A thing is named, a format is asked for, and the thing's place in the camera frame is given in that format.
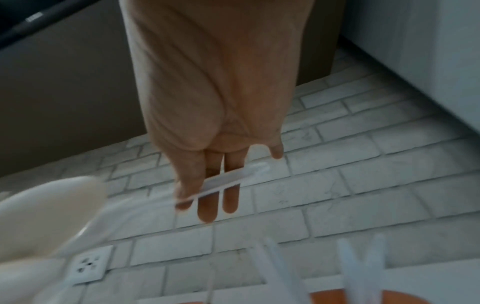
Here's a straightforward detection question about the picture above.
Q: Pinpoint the thin white plastic utensil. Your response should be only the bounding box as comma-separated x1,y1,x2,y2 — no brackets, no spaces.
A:
203,265,215,304

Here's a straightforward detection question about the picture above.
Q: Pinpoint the white wall socket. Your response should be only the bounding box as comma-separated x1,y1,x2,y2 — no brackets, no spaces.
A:
68,244,114,286

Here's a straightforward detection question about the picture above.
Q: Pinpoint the white plastic spoon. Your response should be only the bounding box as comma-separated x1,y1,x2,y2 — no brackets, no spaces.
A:
0,162,272,262

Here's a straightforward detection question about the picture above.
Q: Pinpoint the person's right hand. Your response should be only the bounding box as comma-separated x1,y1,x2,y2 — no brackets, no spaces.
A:
119,0,316,224

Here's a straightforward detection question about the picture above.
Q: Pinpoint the white cabinet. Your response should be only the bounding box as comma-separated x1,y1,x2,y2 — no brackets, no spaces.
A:
337,0,480,135

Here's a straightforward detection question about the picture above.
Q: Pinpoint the orange container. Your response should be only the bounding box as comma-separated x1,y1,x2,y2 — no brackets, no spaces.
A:
179,289,426,304

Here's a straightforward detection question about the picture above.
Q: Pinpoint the black appliance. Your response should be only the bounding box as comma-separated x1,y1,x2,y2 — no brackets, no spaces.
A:
0,0,103,49

